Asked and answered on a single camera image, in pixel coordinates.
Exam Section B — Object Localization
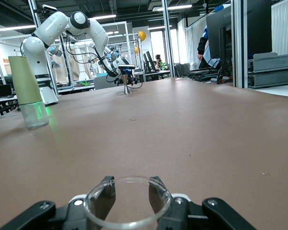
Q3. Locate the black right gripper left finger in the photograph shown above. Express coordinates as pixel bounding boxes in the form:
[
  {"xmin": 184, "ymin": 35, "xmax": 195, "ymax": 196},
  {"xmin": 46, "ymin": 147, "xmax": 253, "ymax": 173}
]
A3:
[{"xmin": 0, "ymin": 176, "xmax": 116, "ymax": 230}]

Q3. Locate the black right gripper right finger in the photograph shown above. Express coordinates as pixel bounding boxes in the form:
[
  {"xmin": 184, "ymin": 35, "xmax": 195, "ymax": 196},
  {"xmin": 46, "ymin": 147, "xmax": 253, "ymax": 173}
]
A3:
[{"xmin": 148, "ymin": 176, "xmax": 258, "ymax": 230}]

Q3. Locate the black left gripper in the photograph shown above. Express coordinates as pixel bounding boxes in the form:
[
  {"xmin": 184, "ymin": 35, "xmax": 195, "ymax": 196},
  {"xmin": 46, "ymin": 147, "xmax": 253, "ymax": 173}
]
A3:
[{"xmin": 114, "ymin": 69, "xmax": 138, "ymax": 86}]

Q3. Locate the steel jigger measuring cup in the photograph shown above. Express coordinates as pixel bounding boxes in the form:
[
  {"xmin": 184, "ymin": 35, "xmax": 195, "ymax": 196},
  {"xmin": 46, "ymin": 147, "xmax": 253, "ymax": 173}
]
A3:
[{"xmin": 122, "ymin": 74, "xmax": 132, "ymax": 95}]

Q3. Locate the clear glass cup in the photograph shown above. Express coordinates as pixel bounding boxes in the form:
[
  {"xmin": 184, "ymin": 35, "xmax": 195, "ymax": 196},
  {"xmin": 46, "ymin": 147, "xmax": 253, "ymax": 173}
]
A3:
[{"xmin": 83, "ymin": 176, "xmax": 173, "ymax": 230}]

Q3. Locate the brown table cover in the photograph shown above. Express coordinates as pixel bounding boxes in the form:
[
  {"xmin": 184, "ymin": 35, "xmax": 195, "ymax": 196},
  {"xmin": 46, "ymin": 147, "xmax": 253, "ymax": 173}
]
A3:
[{"xmin": 0, "ymin": 77, "xmax": 288, "ymax": 230}]

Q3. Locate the person in blue jacket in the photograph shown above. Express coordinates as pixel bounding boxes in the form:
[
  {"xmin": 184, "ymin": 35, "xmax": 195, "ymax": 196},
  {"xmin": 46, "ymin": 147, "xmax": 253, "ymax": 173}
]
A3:
[{"xmin": 197, "ymin": 25, "xmax": 211, "ymax": 69}]

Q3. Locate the green bottle with clear base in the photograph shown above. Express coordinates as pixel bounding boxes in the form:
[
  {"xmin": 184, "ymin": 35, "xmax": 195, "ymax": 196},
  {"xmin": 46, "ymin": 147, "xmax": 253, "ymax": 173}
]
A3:
[{"xmin": 8, "ymin": 55, "xmax": 50, "ymax": 129}]

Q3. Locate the black computer monitor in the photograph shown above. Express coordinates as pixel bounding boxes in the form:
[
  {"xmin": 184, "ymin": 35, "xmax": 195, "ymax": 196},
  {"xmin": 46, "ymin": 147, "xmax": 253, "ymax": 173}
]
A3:
[{"xmin": 205, "ymin": 0, "xmax": 273, "ymax": 70}]

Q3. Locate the black laptop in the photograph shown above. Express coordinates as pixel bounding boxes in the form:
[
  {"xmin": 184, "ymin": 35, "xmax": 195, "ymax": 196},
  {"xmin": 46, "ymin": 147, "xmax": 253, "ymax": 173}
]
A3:
[{"xmin": 0, "ymin": 83, "xmax": 14, "ymax": 99}]

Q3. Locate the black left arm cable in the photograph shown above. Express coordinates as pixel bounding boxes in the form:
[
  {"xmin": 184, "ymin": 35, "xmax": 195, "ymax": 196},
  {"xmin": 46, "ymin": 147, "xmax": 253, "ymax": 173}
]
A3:
[{"xmin": 61, "ymin": 30, "xmax": 144, "ymax": 89}]

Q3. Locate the aluminium frame post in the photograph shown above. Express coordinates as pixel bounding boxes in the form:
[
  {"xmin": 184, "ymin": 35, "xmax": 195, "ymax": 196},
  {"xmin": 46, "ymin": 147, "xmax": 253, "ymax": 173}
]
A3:
[
  {"xmin": 231, "ymin": 0, "xmax": 250, "ymax": 89},
  {"xmin": 161, "ymin": 0, "xmax": 176, "ymax": 78},
  {"xmin": 28, "ymin": 0, "xmax": 60, "ymax": 96}
]

